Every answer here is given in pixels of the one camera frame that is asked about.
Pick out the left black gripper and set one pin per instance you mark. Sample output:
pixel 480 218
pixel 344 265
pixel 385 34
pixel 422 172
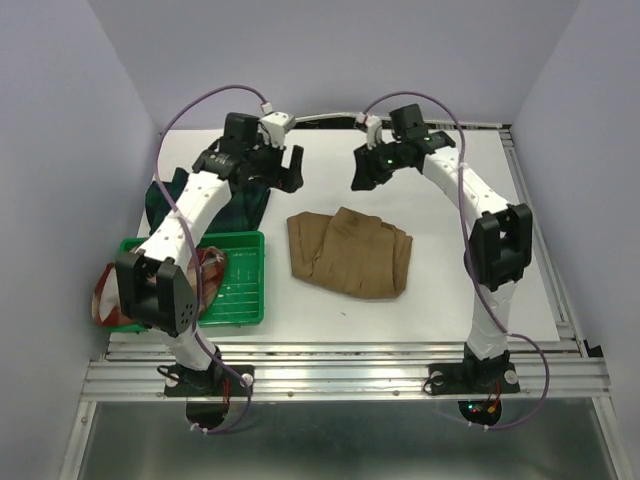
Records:
pixel 285 179

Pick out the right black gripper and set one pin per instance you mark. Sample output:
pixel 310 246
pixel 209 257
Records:
pixel 367 170

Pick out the tan pleated skirt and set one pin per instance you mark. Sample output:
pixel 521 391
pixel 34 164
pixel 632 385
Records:
pixel 350 253

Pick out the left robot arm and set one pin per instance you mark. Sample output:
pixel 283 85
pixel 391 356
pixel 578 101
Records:
pixel 214 176

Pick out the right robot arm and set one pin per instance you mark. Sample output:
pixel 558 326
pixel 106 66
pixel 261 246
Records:
pixel 497 237

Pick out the green plaid skirt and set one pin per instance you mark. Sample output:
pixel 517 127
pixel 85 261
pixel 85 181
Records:
pixel 243 212

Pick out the green plastic tray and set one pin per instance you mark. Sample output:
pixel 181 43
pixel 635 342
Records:
pixel 240 290

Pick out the red plaid skirt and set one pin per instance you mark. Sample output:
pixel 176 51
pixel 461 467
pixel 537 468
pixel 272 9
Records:
pixel 105 305

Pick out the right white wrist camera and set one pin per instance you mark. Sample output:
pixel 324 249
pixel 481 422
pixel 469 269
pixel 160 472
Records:
pixel 372 126

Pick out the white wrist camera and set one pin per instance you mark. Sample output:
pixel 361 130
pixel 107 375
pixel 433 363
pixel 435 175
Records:
pixel 273 128
pixel 372 126

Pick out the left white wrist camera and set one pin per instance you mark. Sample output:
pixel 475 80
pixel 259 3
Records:
pixel 273 128

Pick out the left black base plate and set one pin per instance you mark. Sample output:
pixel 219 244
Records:
pixel 235 382

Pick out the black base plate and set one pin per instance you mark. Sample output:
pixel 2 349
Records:
pixel 235 382
pixel 460 379

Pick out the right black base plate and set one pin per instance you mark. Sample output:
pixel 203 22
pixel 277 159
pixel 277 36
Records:
pixel 460 379

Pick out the aluminium frame rail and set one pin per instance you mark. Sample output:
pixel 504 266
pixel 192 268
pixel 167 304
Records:
pixel 338 390

